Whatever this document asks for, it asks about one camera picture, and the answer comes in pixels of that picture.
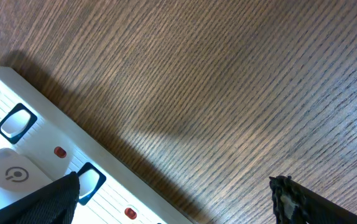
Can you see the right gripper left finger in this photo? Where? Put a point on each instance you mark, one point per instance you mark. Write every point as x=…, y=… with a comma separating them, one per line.
x=53, y=204

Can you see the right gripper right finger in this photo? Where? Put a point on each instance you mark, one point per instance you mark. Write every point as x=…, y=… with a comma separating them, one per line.
x=295, y=204

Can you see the white power strip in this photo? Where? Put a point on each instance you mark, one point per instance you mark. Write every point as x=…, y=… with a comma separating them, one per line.
x=110, y=193

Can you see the white wall charger adapter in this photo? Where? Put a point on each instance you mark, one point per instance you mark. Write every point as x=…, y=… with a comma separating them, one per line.
x=19, y=177

